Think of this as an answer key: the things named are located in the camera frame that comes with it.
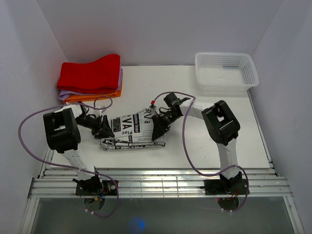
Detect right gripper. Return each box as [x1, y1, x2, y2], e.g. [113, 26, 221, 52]
[152, 111, 181, 141]

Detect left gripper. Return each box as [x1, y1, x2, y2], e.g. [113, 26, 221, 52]
[76, 115, 114, 141]

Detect newspaper print trousers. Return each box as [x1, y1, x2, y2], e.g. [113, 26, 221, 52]
[100, 108, 166, 151]

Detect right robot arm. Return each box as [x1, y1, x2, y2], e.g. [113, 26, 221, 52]
[152, 92, 243, 195]

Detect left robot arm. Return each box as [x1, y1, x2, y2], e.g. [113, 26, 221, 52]
[43, 104, 115, 195]

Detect orange folded trousers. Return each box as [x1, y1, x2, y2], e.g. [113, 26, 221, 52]
[62, 92, 121, 103]

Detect lilac folded trousers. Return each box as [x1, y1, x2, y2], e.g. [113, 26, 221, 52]
[58, 68, 123, 101]

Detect red folded trousers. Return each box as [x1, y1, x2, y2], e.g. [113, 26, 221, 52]
[57, 54, 121, 94]

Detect white perforated plastic basket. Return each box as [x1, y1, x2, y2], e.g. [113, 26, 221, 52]
[195, 52, 259, 92]

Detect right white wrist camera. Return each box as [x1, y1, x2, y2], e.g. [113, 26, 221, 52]
[148, 100, 159, 115]

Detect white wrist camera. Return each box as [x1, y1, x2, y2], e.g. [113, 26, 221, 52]
[148, 100, 159, 115]
[93, 106, 107, 117]

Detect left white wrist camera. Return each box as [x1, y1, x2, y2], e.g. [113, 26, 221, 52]
[93, 106, 107, 117]

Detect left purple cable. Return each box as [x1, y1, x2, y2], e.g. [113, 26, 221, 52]
[18, 95, 120, 218]

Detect purple cable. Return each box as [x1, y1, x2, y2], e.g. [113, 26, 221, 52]
[153, 91, 251, 213]
[18, 95, 120, 218]

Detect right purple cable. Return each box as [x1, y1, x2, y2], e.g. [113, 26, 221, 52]
[153, 91, 251, 213]

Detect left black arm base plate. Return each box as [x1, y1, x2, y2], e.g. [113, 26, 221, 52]
[75, 180, 118, 196]

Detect aluminium frame rails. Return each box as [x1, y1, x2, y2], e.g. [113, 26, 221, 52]
[28, 143, 293, 199]

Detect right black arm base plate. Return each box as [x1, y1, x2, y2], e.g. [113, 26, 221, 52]
[203, 179, 250, 195]

